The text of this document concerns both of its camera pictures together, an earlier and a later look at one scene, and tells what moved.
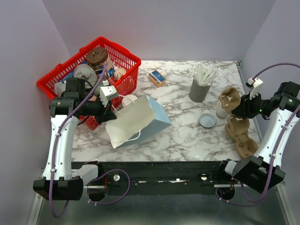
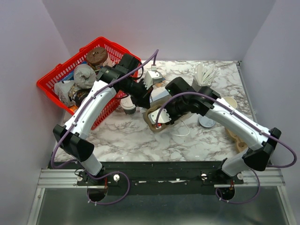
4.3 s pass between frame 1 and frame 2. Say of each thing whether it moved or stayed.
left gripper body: moved
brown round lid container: stayed
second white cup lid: stayed
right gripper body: moved
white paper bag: moved
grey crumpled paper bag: stayed
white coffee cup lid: stayed
